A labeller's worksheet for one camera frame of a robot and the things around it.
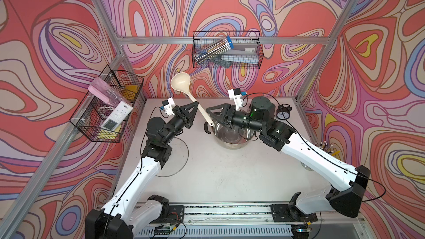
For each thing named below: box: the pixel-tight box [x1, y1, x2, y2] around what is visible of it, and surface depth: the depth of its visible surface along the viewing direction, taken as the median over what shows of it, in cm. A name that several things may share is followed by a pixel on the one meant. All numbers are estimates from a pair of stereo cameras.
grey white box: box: [220, 42, 259, 64], surface depth 90 cm
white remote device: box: [100, 100, 134, 132], surface depth 70 cm
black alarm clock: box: [276, 103, 293, 121], surface depth 107 cm
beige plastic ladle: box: [170, 71, 214, 127], surface depth 72 cm
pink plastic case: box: [87, 77, 124, 105], surface depth 73 cm
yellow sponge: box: [123, 84, 139, 102], surface depth 82 cm
